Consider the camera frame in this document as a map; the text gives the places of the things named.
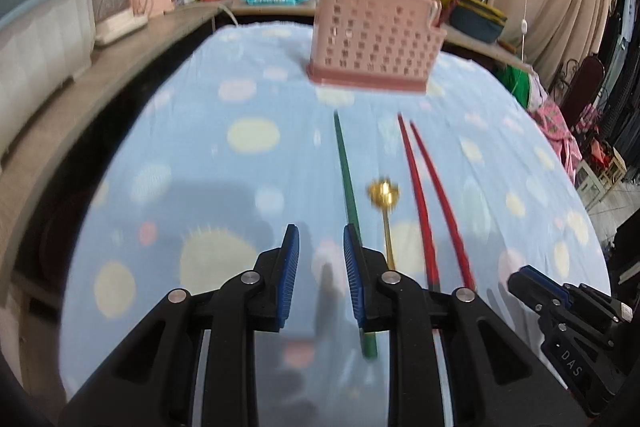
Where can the pink plastic utensil basket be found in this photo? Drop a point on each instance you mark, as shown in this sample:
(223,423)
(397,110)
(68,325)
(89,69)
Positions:
(375,32)

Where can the dark wooden chair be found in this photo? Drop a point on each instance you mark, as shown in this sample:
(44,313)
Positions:
(585,87)

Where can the blue printed tablecloth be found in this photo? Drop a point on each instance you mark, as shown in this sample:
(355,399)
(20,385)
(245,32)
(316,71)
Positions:
(200,187)

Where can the green chopstick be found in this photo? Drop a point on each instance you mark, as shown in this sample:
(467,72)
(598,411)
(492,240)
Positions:
(345,172)

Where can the bright red chopstick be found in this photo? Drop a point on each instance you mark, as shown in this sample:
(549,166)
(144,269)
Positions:
(416,187)
(440,197)

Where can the gold flower spoon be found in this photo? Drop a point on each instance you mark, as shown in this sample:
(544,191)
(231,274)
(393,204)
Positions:
(385,197)

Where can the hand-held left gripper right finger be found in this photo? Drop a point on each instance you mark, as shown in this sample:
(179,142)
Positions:
(352,277)

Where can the pink patterned cloth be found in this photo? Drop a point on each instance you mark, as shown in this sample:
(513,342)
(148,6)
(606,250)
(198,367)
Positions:
(557,132)

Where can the white frame stool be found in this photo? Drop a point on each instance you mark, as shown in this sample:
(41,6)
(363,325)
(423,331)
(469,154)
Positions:
(602,179)

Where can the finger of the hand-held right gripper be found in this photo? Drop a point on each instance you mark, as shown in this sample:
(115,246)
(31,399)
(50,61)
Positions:
(567,357)
(547,283)

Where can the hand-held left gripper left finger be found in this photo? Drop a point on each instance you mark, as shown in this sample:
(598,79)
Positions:
(287,277)

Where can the hanging dark clothes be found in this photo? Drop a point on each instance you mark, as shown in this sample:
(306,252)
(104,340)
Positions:
(625,72)

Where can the white dish rack with lid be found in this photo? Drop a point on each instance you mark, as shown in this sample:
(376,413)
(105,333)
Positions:
(40,42)

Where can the green cloth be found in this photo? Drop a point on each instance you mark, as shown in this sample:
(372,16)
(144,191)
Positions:
(517,84)

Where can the stack of blue dishes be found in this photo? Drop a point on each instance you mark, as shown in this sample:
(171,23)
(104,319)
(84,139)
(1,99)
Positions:
(477,19)

